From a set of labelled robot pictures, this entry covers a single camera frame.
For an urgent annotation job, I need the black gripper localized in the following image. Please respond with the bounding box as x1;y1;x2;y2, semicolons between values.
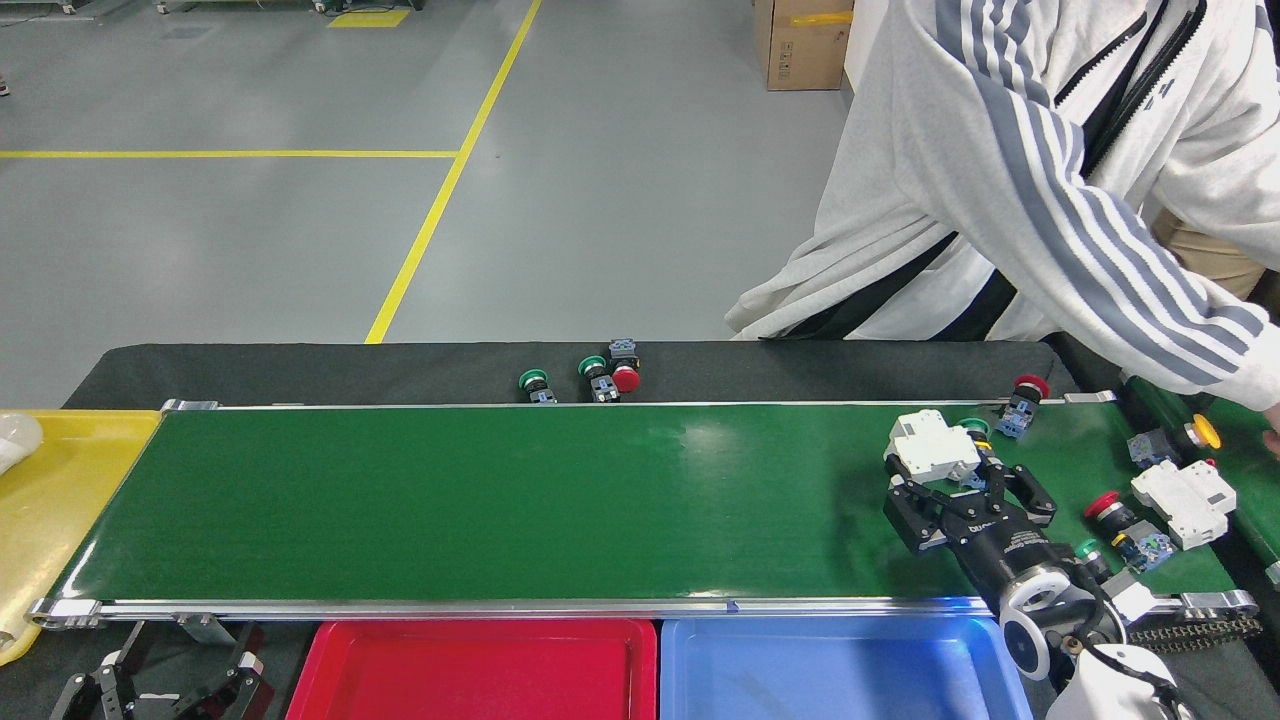
883;455;1069;601

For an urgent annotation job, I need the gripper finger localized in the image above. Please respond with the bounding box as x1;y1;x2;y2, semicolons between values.
165;625;276;720
50;622;151;720

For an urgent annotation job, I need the white circuit breaker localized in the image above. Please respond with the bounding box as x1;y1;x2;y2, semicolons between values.
884;407;987;484
1129;457;1240;552

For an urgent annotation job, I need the yellow plastic tray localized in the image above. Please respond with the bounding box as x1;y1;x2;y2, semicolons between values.
0;408;163;666

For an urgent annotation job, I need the blue plastic tray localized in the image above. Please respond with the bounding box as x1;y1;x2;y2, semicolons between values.
660;612;1036;720

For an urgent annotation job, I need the red plastic tray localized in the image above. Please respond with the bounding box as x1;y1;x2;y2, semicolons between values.
285;618;659;720

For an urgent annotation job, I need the green feeder conveyor belt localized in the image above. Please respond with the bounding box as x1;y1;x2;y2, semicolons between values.
1120;372;1280;591

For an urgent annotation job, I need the long green conveyor belt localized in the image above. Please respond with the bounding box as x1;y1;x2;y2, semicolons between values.
25;392;1263;631

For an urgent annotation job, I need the white plastic bag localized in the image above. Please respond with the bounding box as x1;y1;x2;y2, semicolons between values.
0;412;45;477

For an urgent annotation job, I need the person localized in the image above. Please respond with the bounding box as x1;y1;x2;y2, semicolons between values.
725;0;1280;413
1150;205;1269;301

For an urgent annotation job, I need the brown cardboard box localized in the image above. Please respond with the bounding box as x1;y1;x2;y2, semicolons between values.
753;0;854;92

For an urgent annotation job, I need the metal rack on wheels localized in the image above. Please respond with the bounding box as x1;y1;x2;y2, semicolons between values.
155;0;426;14

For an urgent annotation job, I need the yellow push button switch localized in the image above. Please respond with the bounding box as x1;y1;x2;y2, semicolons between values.
1126;412;1224;472

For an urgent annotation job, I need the black conveyor drive chain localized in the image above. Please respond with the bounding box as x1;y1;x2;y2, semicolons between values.
1130;615;1263;651

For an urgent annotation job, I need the red mushroom button switch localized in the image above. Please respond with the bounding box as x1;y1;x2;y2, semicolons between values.
607;337;644;395

